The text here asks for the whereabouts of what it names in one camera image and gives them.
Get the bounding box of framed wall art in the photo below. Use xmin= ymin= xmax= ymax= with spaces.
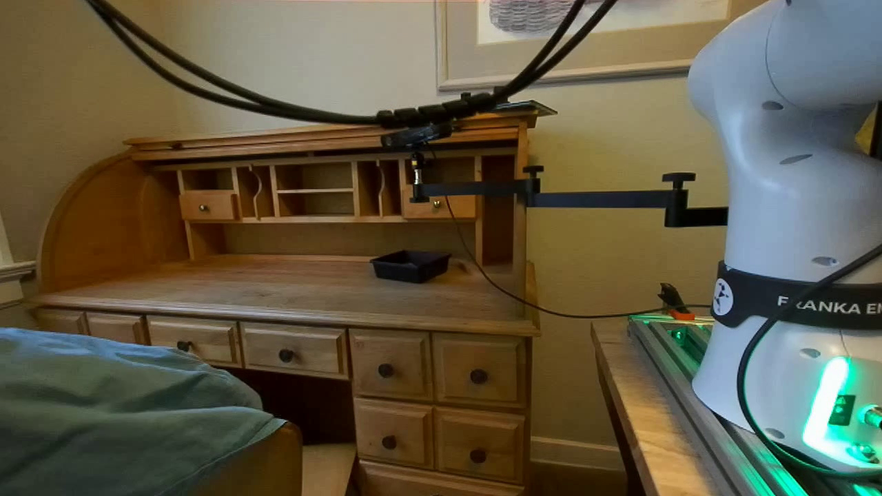
xmin=432 ymin=0 xmax=760 ymax=90

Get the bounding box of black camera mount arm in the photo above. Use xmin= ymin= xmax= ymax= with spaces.
xmin=381 ymin=125 xmax=728 ymax=229

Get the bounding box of wooden roll-top desk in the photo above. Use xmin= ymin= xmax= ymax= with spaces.
xmin=37 ymin=111 xmax=535 ymax=496

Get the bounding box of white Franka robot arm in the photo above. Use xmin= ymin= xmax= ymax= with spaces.
xmin=690 ymin=0 xmax=882 ymax=476

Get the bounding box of blue cloth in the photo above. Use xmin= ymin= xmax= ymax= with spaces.
xmin=0 ymin=327 xmax=285 ymax=496

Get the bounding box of black cable bundle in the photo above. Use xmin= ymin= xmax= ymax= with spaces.
xmin=85 ymin=0 xmax=621 ymax=133

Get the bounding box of black plastic tray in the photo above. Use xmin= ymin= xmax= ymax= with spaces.
xmin=373 ymin=250 xmax=449 ymax=284

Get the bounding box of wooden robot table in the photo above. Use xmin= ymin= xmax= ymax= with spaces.
xmin=593 ymin=313 xmax=879 ymax=496

